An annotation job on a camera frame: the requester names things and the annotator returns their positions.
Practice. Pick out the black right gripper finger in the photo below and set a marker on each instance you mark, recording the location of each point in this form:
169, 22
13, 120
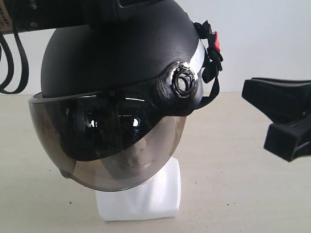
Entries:
282, 101
288, 142

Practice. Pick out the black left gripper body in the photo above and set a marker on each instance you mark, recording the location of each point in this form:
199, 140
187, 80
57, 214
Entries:
36, 15

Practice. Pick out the black helmet with tinted visor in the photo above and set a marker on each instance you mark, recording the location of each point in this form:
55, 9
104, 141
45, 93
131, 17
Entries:
114, 100

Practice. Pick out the white mannequin head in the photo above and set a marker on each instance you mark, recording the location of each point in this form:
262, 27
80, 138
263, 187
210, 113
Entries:
158, 197

